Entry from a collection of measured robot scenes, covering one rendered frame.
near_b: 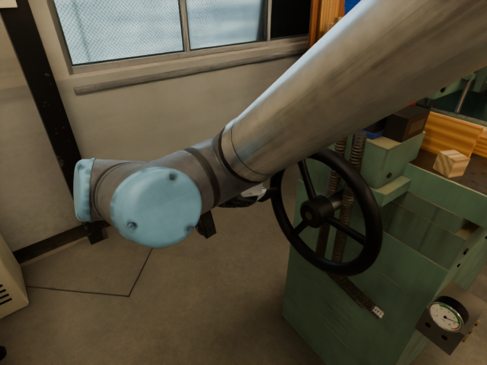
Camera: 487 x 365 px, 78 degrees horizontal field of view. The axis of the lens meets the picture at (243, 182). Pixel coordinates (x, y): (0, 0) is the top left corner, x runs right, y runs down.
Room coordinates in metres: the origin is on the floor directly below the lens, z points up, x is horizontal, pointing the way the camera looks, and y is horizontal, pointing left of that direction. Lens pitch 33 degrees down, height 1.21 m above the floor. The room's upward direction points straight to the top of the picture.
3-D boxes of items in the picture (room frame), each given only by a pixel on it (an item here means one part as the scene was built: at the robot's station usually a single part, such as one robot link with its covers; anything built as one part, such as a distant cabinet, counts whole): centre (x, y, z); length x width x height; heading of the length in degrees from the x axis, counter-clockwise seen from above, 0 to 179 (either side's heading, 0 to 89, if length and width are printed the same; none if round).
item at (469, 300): (0.39, -0.47, 0.58); 0.12 x 0.08 x 0.08; 126
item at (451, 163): (0.50, -0.40, 0.92); 0.04 x 0.03 x 0.04; 14
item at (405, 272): (0.76, -0.52, 0.36); 0.58 x 0.45 x 0.71; 126
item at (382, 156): (0.58, -0.27, 0.92); 0.15 x 0.13 x 0.09; 36
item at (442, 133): (0.62, -0.39, 0.94); 0.21 x 0.01 x 0.08; 36
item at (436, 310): (0.36, -0.41, 0.65); 0.06 x 0.04 x 0.08; 36
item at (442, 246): (0.76, -0.53, 0.76); 0.57 x 0.45 x 0.09; 126
